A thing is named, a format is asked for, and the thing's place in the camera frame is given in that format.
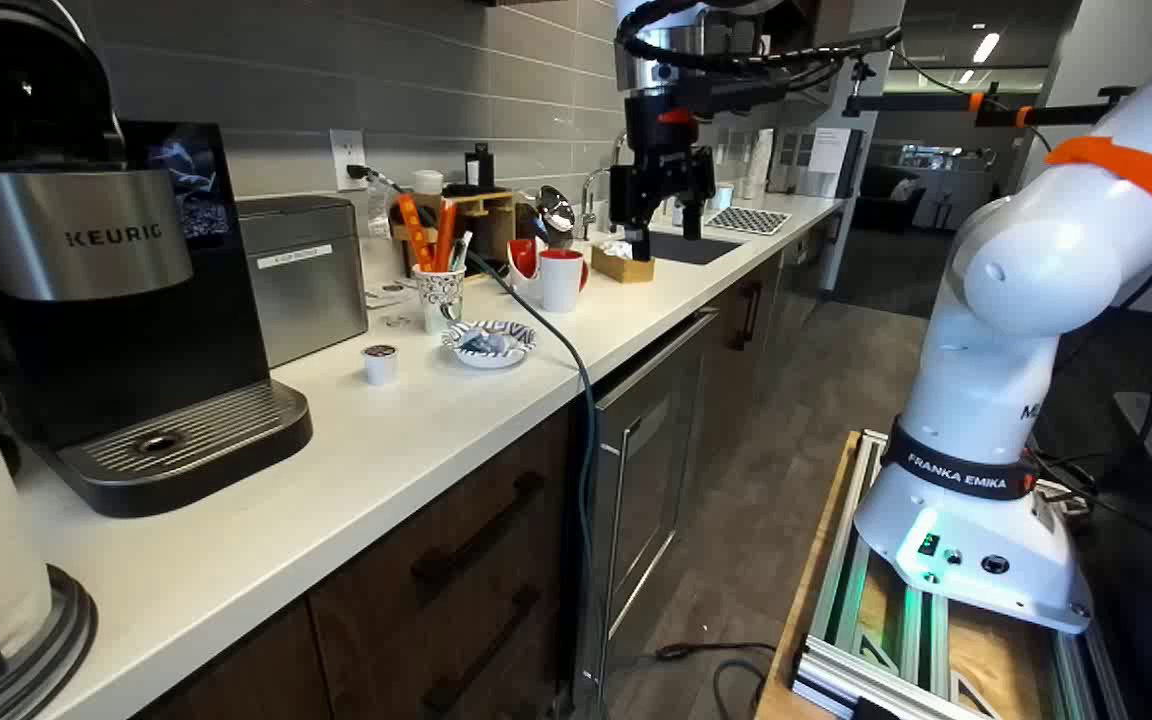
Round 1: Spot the black Keurig coffee maker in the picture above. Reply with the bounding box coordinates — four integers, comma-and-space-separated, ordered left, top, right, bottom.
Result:
0, 0, 313, 517

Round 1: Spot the wooden box of sugar packets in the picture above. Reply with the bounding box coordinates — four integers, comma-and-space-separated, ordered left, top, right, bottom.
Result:
592, 245, 658, 283

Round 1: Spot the blue patterned small bowl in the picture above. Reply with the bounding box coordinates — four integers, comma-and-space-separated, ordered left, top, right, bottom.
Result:
449, 320, 532, 372

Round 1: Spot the wall power outlet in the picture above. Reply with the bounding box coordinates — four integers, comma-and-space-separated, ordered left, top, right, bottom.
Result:
328, 127, 370, 187

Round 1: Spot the black power cable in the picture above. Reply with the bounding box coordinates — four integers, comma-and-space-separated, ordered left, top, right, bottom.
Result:
348, 160, 612, 720

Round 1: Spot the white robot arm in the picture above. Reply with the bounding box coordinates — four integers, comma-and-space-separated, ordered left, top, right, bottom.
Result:
858, 83, 1152, 637

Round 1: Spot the wooden organizer rack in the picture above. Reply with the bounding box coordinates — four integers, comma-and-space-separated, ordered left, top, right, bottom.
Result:
415, 194, 516, 264

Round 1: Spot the silver spoon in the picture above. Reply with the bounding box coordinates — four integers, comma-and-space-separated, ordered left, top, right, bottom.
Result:
454, 231, 472, 275

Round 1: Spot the clear glass cup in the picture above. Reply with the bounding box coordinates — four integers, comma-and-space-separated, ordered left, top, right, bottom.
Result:
411, 274, 464, 332

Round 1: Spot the white mug red interior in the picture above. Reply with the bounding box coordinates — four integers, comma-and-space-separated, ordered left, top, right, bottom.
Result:
508, 240, 587, 311

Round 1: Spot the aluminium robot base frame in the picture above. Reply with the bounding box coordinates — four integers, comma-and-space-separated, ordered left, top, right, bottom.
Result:
751, 429, 1130, 720

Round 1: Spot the silver metal box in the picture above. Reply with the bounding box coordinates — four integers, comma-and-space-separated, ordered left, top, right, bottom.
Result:
242, 195, 370, 368

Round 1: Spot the orange packet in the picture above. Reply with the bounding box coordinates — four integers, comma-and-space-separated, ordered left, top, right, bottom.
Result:
397, 194, 434, 274

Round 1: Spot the white coffee pod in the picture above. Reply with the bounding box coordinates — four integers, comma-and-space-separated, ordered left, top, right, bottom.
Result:
360, 345, 397, 384

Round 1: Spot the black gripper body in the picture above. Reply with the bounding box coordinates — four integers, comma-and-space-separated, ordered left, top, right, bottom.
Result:
610, 91, 717, 259

